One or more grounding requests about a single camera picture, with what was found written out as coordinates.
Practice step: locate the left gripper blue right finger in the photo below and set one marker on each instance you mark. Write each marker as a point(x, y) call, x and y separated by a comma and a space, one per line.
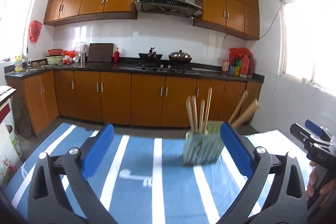
point(241, 155)

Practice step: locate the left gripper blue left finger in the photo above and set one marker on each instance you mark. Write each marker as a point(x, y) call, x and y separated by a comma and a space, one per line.
point(94, 149)

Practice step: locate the black kitchen countertop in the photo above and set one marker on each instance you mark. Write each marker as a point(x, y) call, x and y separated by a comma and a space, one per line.
point(134, 65)

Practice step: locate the green perforated utensil holder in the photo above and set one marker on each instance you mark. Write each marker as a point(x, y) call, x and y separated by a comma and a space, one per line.
point(201, 149)

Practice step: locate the blue white striped tablecloth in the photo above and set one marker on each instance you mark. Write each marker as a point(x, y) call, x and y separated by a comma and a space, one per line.
point(143, 180)

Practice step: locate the white cup on windowsill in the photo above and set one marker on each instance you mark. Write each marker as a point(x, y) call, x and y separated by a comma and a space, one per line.
point(304, 81)

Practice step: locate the white painted bucket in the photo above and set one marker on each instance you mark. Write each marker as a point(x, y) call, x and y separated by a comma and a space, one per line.
point(14, 139)

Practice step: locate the lower wooden base cabinets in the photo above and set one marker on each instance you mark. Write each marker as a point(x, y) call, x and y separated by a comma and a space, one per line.
point(120, 98)

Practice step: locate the red bags and condiment bottles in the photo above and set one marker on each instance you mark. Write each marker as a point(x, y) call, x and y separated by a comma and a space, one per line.
point(239, 63)

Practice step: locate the green plastic basin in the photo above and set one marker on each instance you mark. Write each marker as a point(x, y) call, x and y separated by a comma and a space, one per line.
point(53, 60)

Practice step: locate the dark wooden cutting board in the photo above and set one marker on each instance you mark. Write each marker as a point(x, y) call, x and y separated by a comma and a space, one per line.
point(100, 52)

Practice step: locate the red bottle on counter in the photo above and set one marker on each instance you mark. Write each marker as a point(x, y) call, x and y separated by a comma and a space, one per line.
point(116, 55)

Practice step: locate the red plastic basin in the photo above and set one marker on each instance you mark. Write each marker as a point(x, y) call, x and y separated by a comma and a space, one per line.
point(55, 52)

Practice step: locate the black wok with lid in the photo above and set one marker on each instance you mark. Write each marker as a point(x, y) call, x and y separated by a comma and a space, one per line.
point(180, 57)

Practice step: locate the yellow detergent bottle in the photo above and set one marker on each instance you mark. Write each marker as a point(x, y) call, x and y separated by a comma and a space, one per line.
point(18, 63)

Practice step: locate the right window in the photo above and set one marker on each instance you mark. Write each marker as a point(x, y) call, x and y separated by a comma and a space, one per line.
point(308, 47)

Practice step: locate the window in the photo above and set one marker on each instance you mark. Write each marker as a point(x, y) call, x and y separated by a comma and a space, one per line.
point(308, 47)
point(15, 18)

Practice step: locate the left window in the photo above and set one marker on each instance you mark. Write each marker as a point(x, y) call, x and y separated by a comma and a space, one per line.
point(15, 18)

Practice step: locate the black wok with handle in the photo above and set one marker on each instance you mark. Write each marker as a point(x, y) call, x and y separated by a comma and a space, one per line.
point(151, 56)

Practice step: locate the red plastic bag on wall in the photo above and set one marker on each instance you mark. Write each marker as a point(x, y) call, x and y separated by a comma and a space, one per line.
point(34, 30)

